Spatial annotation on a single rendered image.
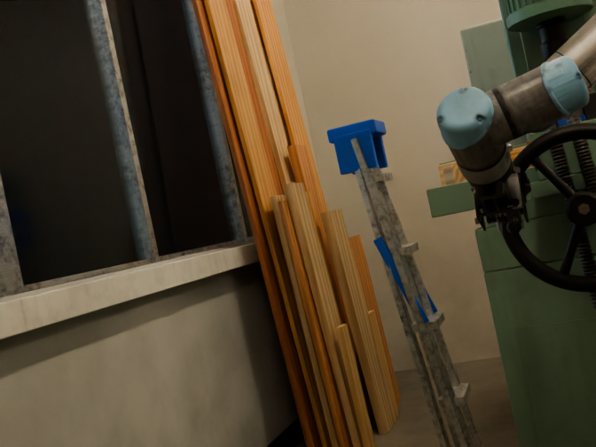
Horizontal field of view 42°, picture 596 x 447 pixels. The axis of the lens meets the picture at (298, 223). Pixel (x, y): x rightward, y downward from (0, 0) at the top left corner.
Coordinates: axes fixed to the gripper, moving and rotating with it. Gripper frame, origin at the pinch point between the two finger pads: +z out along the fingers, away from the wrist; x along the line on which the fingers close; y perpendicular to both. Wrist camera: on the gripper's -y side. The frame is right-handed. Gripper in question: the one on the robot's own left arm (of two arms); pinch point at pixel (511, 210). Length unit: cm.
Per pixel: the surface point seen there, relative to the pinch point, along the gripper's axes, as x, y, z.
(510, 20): 4, -51, 12
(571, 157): 10.7, -13.0, 8.8
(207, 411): -118, -1, 100
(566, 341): 2.4, 12.6, 34.2
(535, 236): 0.7, -5.9, 23.8
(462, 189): -11.3, -16.4, 17.8
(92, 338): -116, -5, 35
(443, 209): -16.0, -13.5, 19.5
